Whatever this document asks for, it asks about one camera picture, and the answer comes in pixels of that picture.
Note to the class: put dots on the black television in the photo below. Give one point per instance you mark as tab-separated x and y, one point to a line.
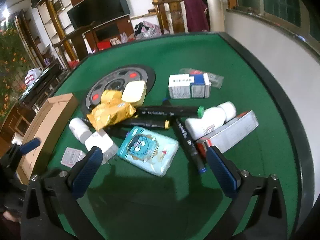
100	5

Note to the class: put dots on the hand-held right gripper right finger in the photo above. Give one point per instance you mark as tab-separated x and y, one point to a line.
221	171

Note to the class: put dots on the cardboard box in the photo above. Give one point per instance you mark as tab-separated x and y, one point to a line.
37	130

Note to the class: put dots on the small white bottle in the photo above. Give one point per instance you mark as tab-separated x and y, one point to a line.
78	128

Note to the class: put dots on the black marker green cap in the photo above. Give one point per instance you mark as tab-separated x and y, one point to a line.
170	110

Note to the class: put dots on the white wrapped packet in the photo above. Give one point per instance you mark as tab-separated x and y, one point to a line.
100	140

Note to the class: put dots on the round grey table centre panel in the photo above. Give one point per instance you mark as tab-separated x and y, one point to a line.
112	80

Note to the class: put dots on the black marker blue cap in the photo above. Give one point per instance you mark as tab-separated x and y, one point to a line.
186	142

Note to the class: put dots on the orange flower picture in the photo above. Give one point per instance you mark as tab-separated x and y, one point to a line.
11	67

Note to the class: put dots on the blue cartoon tissue packet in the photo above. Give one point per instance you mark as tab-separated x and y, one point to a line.
147	152

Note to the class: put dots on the clear packet with red item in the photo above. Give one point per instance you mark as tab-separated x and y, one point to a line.
216	80

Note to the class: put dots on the black low cabinet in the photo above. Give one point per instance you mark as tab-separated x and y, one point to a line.
42	82

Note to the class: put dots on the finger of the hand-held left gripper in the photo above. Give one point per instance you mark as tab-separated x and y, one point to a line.
30	145

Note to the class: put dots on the yellow tape roll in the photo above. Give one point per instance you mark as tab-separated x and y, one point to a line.
111	96

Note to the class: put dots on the maroon cloth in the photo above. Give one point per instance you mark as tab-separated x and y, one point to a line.
196	12

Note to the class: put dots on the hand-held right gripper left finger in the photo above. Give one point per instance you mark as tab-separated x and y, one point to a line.
91	161

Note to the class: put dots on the pile of clothes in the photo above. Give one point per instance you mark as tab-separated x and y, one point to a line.
147	30

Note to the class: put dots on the small white red-print box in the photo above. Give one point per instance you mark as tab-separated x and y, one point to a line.
72	156

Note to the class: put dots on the dark wooden chair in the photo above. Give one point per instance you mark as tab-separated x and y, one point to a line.
75	42

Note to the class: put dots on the white red plastic bag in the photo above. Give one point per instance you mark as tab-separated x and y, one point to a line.
33	76

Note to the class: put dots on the black marker yellow cap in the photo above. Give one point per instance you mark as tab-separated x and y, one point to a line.
150	123

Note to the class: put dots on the silver red box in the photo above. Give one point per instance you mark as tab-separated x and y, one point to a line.
235	132

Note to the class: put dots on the cream plastic case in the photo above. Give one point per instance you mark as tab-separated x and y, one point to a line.
133	91

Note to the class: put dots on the white blue medicine box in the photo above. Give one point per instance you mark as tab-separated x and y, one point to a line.
185	86

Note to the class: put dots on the large white bottle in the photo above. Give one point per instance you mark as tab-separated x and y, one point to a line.
210	122

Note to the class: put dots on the gold snack packet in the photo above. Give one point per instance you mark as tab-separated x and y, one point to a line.
112	115

